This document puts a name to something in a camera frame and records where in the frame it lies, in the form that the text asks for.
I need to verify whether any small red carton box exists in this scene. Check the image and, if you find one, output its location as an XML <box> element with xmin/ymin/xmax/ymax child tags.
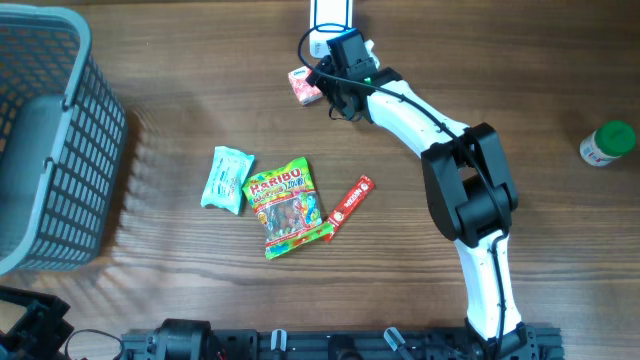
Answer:
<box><xmin>288</xmin><ymin>66</ymin><xmax>322</xmax><ymax>106</ymax></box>

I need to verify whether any red Nescafe stick packet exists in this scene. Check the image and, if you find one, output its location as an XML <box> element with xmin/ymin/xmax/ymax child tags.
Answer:
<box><xmin>324</xmin><ymin>175</ymin><xmax>375</xmax><ymax>243</ymax></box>

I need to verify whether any Haribo gummy worms bag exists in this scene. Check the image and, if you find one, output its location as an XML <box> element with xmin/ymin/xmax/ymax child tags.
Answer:
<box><xmin>243</xmin><ymin>157</ymin><xmax>334</xmax><ymax>260</ymax></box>

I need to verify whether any mint green snack packet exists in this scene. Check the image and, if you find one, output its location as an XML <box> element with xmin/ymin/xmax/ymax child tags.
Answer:
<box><xmin>200</xmin><ymin>146</ymin><xmax>255</xmax><ymax>215</ymax></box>

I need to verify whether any green lid jar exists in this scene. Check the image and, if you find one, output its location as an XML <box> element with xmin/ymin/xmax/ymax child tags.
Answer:
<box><xmin>579</xmin><ymin>120</ymin><xmax>637</xmax><ymax>167</ymax></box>

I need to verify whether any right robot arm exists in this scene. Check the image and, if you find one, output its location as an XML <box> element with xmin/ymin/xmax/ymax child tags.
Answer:
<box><xmin>307</xmin><ymin>25</ymin><xmax>523</xmax><ymax>359</ymax></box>

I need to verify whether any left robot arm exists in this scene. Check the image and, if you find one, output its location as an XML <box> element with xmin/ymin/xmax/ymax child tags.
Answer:
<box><xmin>1</xmin><ymin>286</ymin><xmax>211</xmax><ymax>360</ymax></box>

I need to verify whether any white barcode scanner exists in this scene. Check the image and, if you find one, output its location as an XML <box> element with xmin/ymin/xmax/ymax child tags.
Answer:
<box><xmin>308</xmin><ymin>0</ymin><xmax>353</xmax><ymax>59</ymax></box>

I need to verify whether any grey plastic shopping basket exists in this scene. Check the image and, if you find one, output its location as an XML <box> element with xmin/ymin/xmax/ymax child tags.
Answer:
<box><xmin>1</xmin><ymin>4</ymin><xmax>128</xmax><ymax>274</ymax></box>

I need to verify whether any right camera cable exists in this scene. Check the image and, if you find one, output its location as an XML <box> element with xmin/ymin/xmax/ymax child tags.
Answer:
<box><xmin>297</xmin><ymin>22</ymin><xmax>509</xmax><ymax>360</ymax></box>

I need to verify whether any camera cable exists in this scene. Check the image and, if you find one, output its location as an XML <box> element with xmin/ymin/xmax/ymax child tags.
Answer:
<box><xmin>297</xmin><ymin>22</ymin><xmax>509</xmax><ymax>360</ymax></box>
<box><xmin>63</xmin><ymin>328</ymin><xmax>126</xmax><ymax>360</ymax></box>

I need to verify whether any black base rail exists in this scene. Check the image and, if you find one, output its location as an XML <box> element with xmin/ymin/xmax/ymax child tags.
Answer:
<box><xmin>118</xmin><ymin>327</ymin><xmax>565</xmax><ymax>360</ymax></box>

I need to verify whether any left camera cable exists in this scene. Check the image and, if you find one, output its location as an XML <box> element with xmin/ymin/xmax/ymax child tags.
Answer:
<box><xmin>63</xmin><ymin>328</ymin><xmax>126</xmax><ymax>360</ymax></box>

